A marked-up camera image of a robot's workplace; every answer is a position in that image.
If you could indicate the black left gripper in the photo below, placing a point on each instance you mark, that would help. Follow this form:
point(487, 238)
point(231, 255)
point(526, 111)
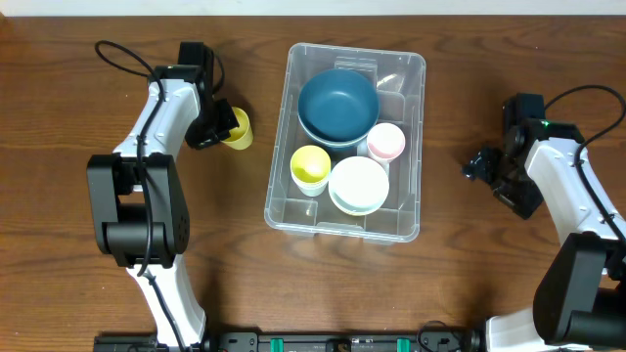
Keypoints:
point(215, 129)

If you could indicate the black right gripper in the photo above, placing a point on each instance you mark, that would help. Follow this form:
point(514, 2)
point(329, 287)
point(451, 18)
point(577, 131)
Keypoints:
point(492, 170)

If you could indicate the yellow cup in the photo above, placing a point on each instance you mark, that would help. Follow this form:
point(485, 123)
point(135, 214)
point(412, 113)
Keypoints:
point(241, 137)
point(310, 164)

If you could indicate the pink cup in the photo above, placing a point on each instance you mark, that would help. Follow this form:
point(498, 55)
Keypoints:
point(385, 142)

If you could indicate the pale green cup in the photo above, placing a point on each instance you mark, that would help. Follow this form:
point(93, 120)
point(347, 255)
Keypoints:
point(311, 189)

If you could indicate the dark teal bowl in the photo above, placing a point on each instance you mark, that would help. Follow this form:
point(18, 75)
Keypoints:
point(338, 108)

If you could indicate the white small bowl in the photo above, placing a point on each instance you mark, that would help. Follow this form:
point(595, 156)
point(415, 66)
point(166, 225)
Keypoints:
point(359, 181)

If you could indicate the light blue-grey small bowl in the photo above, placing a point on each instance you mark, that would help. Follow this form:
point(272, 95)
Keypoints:
point(354, 210)

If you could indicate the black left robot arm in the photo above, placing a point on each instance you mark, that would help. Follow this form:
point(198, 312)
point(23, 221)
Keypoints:
point(140, 215)

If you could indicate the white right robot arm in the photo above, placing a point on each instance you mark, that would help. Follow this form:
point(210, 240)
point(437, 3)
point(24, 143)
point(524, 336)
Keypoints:
point(580, 303)

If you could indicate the clear plastic storage bin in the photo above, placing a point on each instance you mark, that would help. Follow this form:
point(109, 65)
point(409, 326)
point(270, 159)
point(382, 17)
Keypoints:
point(399, 78)

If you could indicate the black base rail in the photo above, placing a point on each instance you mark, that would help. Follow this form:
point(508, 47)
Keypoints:
point(435, 339)

